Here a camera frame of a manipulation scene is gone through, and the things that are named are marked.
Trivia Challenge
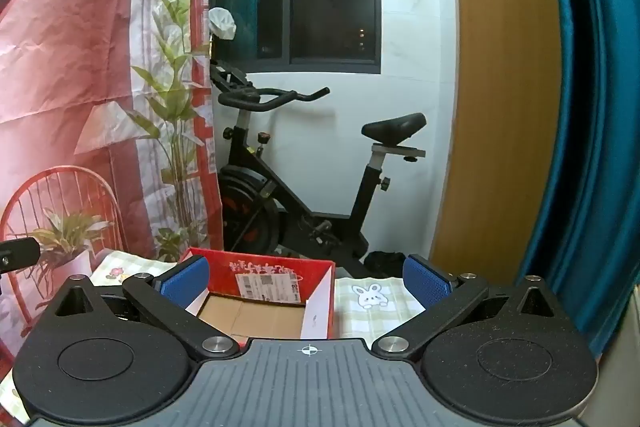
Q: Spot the white plastic bag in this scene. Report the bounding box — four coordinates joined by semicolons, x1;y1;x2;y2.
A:
208;6;236;41

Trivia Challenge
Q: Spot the red printed backdrop cloth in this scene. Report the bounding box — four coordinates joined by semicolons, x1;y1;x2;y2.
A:
1;0;222;369

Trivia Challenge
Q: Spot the black exercise bike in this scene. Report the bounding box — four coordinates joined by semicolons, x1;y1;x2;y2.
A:
209;59;428;278

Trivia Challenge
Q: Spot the teal curtain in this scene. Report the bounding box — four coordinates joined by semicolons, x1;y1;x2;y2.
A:
520;0;639;355

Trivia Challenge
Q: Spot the wooden door panel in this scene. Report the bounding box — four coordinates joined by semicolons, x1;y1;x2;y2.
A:
431;0;562;283

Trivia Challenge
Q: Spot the red strawberry cardboard box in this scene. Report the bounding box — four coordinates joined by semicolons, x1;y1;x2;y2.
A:
183;248;336;345

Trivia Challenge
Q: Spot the green checked bunny tablecloth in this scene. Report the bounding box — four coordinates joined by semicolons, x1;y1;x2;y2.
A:
0;248;426;423

